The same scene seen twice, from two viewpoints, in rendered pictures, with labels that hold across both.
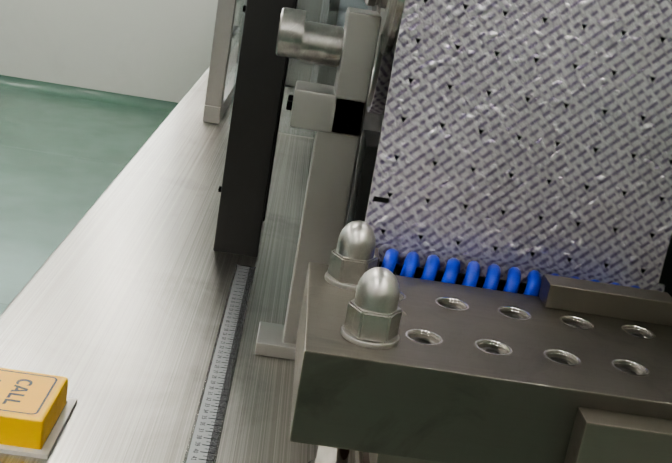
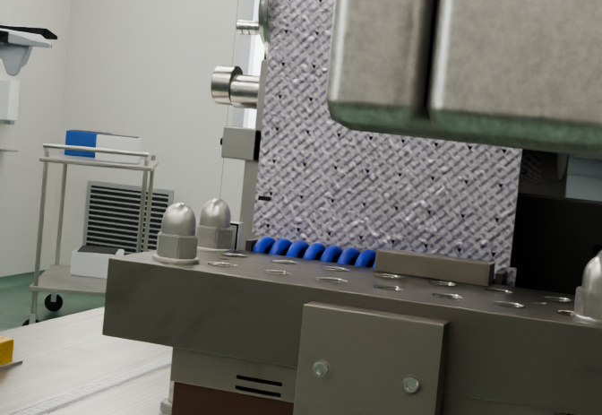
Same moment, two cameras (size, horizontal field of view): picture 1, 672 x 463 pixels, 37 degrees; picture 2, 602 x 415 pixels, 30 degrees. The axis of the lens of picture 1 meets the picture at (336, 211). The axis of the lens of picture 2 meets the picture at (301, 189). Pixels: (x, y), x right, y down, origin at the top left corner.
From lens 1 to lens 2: 0.50 m
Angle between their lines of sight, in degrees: 25
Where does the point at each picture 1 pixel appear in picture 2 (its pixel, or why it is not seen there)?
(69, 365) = (38, 350)
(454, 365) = (221, 272)
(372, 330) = (167, 248)
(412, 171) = (287, 172)
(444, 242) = (318, 233)
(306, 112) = (233, 144)
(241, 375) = not seen: hidden behind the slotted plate
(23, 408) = not seen: outside the picture
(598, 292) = (417, 255)
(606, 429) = (320, 310)
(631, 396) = (356, 292)
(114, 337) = (91, 344)
